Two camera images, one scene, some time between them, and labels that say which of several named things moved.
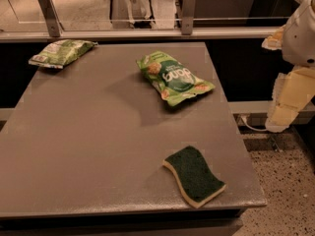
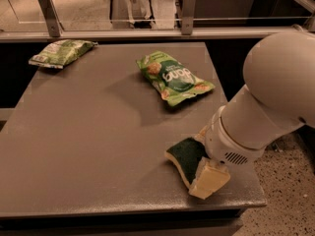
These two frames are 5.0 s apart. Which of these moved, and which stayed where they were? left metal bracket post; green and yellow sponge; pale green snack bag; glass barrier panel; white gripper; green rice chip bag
Moved: green and yellow sponge; white gripper
Stayed: green rice chip bag; pale green snack bag; glass barrier panel; left metal bracket post
